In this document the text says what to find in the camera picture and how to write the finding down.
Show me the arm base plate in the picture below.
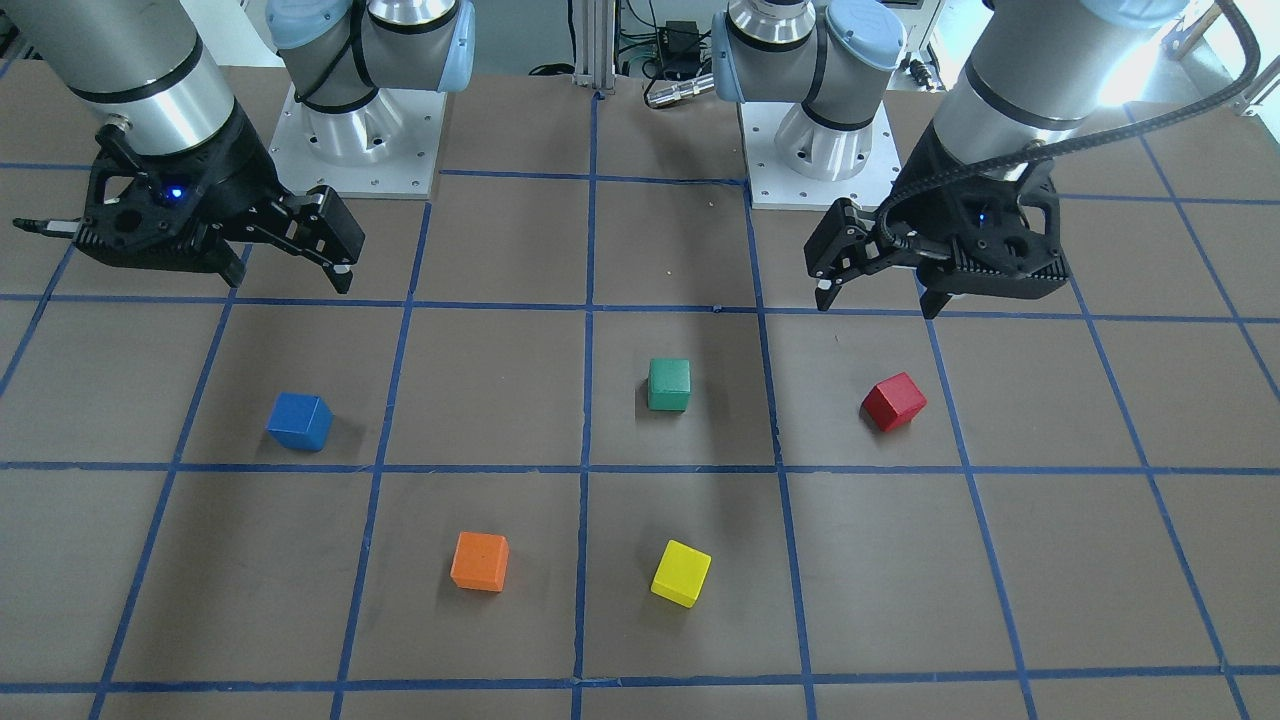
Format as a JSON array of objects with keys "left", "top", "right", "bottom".
[
  {"left": 268, "top": 88, "right": 451, "bottom": 200},
  {"left": 739, "top": 102, "right": 901, "bottom": 211}
]

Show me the blue wooden block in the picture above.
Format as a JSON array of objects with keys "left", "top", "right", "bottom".
[{"left": 265, "top": 392, "right": 334, "bottom": 452}]

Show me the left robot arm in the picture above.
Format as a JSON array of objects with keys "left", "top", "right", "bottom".
[{"left": 710, "top": 1, "right": 1185, "bottom": 319}]

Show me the black braided cable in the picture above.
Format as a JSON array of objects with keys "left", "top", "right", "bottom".
[{"left": 876, "top": 0, "right": 1263, "bottom": 263}]

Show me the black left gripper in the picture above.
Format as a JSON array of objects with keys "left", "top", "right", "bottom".
[{"left": 804, "top": 160, "right": 1071, "bottom": 320}]

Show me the red wooden block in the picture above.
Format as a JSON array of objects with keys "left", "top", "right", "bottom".
[{"left": 861, "top": 372, "right": 928, "bottom": 433}]

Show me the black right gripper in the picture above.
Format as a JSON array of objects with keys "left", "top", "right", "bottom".
[{"left": 13, "top": 101, "right": 365, "bottom": 295}]

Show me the orange wooden block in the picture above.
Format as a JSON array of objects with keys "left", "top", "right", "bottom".
[{"left": 451, "top": 530, "right": 509, "bottom": 593}]

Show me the aluminium frame post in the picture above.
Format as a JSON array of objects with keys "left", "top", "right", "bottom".
[{"left": 570, "top": 0, "right": 620, "bottom": 97}]

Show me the yellow wooden block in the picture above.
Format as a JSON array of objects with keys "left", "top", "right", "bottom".
[{"left": 650, "top": 539, "right": 712, "bottom": 609}]

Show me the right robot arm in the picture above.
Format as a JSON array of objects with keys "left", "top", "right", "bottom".
[{"left": 3, "top": 1, "right": 476, "bottom": 293}]

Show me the green wooden block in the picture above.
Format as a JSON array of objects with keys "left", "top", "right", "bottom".
[{"left": 646, "top": 357, "right": 692, "bottom": 413}]

